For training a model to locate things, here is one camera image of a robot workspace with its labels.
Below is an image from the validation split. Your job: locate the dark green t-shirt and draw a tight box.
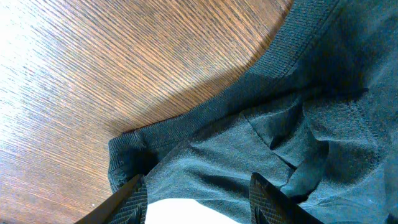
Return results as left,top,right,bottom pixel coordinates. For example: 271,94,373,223
108,0,397,223

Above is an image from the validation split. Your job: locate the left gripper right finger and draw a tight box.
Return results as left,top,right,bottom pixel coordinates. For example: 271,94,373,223
249,172,323,224

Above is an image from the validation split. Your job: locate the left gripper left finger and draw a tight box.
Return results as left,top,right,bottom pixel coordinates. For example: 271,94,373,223
76,174,148,224

